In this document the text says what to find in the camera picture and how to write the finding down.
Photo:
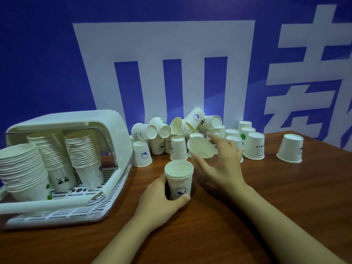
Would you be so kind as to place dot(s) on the brown wooden table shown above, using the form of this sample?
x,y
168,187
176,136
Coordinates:
x,y
275,189

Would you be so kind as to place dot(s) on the green leaf print paper cup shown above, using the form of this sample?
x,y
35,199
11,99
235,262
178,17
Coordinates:
x,y
30,193

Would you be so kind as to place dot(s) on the person's left hand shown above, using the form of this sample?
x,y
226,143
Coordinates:
x,y
156,206

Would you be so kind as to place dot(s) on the white slotted drain tray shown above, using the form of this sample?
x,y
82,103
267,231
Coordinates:
x,y
82,211

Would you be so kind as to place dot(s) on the person's right forearm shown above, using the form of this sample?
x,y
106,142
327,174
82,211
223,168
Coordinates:
x,y
283,228

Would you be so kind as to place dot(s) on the nested stack of paper cups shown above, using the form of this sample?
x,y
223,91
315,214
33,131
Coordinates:
x,y
20,164
81,148
46,148

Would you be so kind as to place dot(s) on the blue print white paper cup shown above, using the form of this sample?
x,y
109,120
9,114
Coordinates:
x,y
178,175

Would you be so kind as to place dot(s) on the blue white backdrop banner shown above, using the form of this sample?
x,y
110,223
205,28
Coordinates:
x,y
41,52

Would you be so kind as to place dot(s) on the white plastic storage box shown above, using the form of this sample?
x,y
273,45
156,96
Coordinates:
x,y
104,120

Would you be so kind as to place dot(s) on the percent print white paper cup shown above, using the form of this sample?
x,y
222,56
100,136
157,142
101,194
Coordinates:
x,y
89,175

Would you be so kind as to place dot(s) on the person's right hand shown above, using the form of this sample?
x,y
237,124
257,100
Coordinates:
x,y
225,167

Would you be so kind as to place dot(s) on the pile of paper cups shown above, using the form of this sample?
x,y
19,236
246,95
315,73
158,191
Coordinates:
x,y
178,148

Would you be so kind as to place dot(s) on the panda print white paper cup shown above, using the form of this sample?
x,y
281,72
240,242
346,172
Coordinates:
x,y
62,178

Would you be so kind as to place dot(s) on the plain white paper cup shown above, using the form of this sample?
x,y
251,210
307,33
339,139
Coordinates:
x,y
199,147

